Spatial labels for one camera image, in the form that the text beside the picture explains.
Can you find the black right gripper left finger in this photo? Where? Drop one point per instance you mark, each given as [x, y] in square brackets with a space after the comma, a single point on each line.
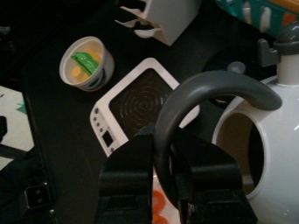
[126, 172]

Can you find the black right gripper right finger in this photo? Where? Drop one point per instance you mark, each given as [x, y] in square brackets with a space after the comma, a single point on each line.
[212, 175]

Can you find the white toy induction stove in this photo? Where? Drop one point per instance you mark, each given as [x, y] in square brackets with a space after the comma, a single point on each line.
[116, 96]

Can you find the black kettle lid grey knob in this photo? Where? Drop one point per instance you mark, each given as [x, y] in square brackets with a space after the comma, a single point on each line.
[236, 67]

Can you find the orange toy carrot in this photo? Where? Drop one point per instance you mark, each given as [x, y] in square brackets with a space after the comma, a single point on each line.
[158, 207]

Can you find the black power socket box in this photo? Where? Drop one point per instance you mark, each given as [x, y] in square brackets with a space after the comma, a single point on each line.
[37, 196]

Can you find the white toy cup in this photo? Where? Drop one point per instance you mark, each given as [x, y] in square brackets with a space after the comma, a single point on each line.
[102, 73]

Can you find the yellow toy food piece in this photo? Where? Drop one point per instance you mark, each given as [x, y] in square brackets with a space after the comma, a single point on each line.
[95, 55]
[76, 72]

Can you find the green toy food piece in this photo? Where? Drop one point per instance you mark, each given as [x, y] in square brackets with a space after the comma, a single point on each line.
[86, 61]

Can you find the white toy knife block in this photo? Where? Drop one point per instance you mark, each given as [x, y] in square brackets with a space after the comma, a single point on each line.
[175, 14]

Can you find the teal plastic basket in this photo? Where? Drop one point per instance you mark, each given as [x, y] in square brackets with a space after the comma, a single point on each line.
[252, 11]

